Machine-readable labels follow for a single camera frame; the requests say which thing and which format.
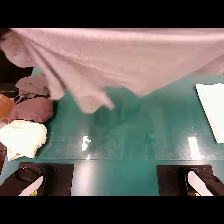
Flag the grey T-shirt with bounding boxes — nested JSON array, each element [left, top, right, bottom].
[[0, 27, 224, 115]]

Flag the maroon garment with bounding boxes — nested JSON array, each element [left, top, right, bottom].
[[7, 96, 55, 125]]

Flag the grey-brown garment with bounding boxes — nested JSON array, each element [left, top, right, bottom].
[[14, 73, 52, 98]]

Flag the cream garment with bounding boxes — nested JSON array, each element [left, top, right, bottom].
[[0, 119, 49, 162]]

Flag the white garment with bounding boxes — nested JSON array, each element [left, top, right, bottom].
[[194, 82, 224, 145]]

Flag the orange-brown garment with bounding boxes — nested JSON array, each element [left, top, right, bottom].
[[0, 93, 16, 122]]

